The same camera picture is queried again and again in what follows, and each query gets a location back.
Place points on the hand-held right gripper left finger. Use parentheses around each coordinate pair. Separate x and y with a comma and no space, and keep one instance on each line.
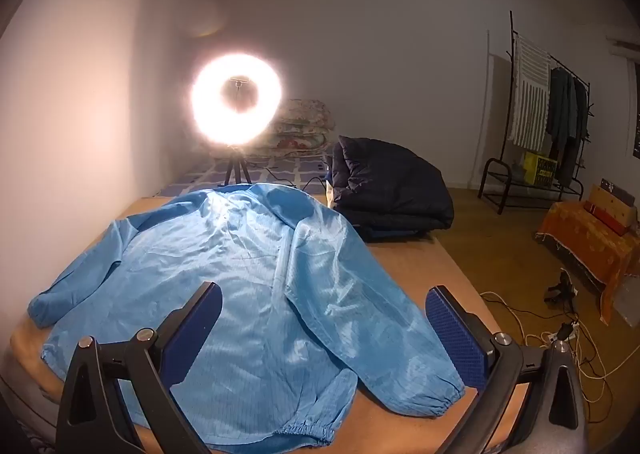
(195,334)

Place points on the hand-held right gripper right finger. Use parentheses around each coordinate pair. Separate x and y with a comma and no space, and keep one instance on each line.
(455,334)

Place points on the light blue zip jacket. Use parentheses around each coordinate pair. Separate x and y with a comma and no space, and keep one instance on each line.
(250,259)

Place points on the black clothes rack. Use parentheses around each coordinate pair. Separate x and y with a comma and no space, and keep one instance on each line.
(511,34)

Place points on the white power strip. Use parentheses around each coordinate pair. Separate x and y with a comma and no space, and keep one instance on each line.
(549,337)

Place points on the black device on floor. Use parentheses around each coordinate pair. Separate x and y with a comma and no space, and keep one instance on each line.
(562,289)

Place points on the blue folded cloth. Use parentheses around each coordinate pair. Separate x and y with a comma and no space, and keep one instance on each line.
(395,234)

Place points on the orange cloth-covered table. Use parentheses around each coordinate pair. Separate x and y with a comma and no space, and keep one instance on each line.
(585,239)

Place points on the dark navy puffer jacket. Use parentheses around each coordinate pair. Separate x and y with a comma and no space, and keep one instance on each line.
(395,184)

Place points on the black tripod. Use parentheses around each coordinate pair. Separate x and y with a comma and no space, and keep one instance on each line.
(231,169)

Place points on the yellow crate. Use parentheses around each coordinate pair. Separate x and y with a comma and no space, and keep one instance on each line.
(542,169)

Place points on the blue checked bedsheet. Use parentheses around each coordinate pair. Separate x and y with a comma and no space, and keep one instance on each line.
(295,171)

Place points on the red flat box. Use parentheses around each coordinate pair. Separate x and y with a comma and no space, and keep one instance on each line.
(607,219)

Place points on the cardboard box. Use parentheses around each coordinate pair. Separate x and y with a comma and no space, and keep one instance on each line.
(607,201)

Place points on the stack of floral quilts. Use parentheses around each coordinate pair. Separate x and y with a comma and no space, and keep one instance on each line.
(305,124)

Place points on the grey-blue hanging shirt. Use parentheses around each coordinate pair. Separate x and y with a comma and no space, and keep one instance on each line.
(562,119)

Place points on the striped white towel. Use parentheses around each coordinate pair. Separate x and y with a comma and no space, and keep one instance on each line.
(527,94)

